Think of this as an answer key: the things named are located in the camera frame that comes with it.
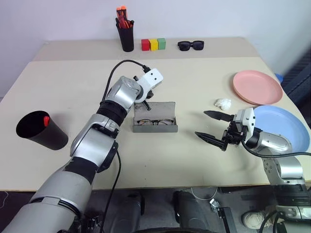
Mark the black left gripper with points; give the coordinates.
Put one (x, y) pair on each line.
(149, 94)

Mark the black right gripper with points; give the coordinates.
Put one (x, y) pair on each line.
(232, 136)

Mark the thin-framed clear glasses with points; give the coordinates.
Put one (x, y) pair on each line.
(141, 120)

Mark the red marker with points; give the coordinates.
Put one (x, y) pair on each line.
(46, 120)

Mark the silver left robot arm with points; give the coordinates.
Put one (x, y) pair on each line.
(85, 145)

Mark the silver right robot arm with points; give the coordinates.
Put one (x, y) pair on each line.
(274, 143)

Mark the grey glasses case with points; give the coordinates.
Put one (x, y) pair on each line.
(160, 109)

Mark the black tool holder cup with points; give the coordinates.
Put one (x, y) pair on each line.
(126, 38)

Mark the crumpled white paper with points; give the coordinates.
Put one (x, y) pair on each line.
(223, 103)

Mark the pink plate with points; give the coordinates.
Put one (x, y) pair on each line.
(257, 86)

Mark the red wooden block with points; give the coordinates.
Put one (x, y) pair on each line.
(145, 44)

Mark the yellow wooden block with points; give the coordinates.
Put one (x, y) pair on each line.
(153, 44)

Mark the green wooden block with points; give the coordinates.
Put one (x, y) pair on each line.
(161, 43)

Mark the blue plate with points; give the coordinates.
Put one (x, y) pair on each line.
(279, 121)

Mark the black sunglasses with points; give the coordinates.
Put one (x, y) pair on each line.
(184, 45)

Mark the small blue object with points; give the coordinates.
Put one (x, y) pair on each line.
(280, 77)

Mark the small orange black screwdriver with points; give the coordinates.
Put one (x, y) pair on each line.
(131, 23)

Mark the dark rounded shape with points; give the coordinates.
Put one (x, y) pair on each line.
(127, 213)
(192, 213)

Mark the white shoe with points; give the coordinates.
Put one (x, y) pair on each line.
(255, 219)

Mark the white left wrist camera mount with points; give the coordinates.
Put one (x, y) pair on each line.
(151, 78)

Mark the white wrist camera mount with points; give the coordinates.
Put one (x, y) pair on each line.
(246, 119)
(151, 78)

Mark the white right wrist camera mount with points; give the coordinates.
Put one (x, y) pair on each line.
(246, 119)

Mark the black metal clamp bracket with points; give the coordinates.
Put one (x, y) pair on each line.
(224, 216)

